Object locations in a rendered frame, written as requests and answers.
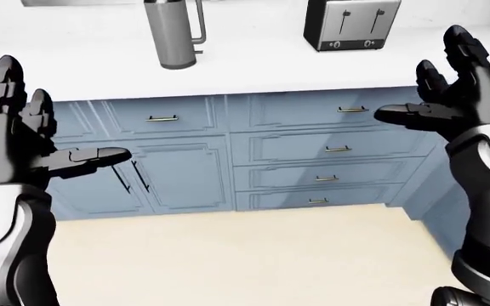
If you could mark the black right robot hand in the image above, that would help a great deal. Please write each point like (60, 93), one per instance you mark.
(470, 99)

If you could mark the black silver toaster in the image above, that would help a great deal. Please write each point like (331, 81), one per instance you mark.
(351, 24)

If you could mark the blue kitchen cabinet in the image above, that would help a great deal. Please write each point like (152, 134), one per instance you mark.
(245, 153)

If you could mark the silver electric kettle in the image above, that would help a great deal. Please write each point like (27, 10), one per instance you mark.
(172, 32)

